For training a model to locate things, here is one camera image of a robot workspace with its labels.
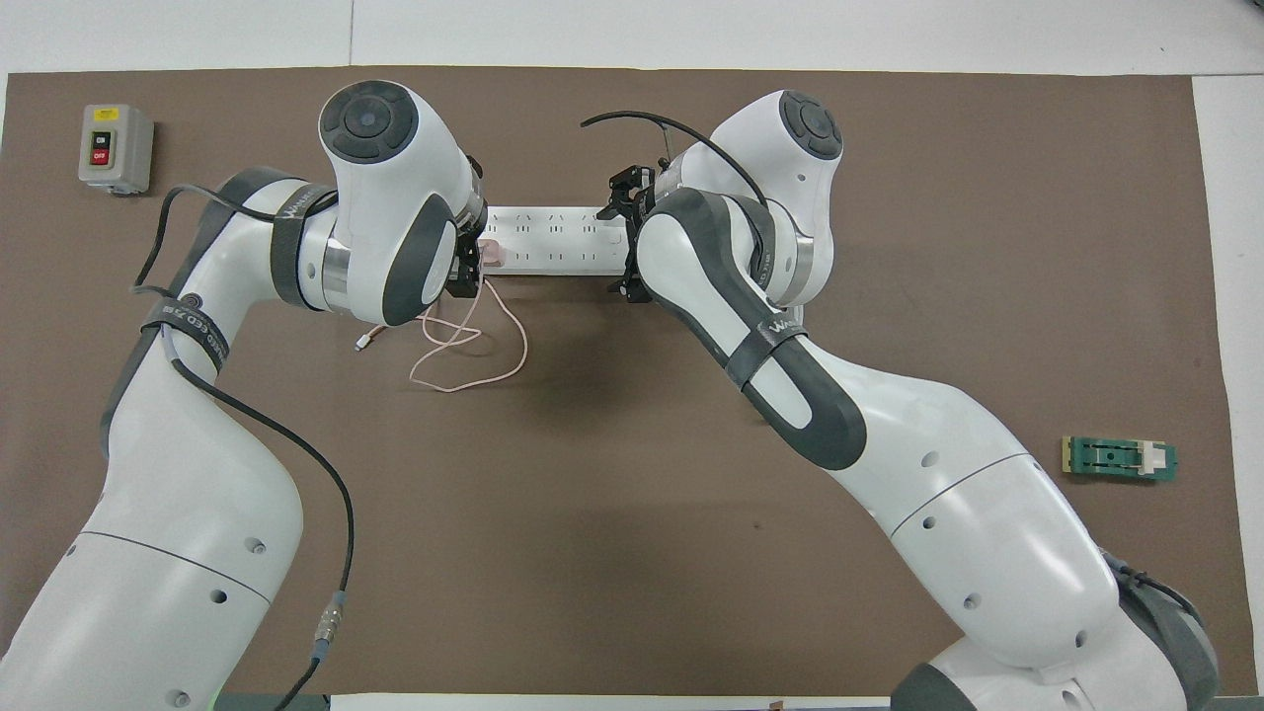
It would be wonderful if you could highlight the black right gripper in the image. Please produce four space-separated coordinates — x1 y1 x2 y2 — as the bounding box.
596 165 661 303

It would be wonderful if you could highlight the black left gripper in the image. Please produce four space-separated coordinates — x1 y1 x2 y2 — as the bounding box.
446 229 488 300

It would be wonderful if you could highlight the white power strip with cord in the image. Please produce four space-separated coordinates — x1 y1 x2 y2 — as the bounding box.
481 205 634 277

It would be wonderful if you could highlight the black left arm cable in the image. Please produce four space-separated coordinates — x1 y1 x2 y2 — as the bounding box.
131 186 356 711

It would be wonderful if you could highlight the grey on-off switch box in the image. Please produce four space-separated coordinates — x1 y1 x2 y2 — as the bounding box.
78 104 155 196

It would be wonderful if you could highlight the pink charging cable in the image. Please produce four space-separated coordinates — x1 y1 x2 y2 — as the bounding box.
355 276 529 393

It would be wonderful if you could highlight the green circuit board fixture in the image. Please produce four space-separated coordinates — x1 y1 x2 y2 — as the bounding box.
1062 435 1179 485

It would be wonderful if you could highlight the brown paper mat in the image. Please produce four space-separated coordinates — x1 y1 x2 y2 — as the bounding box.
0 66 1243 697

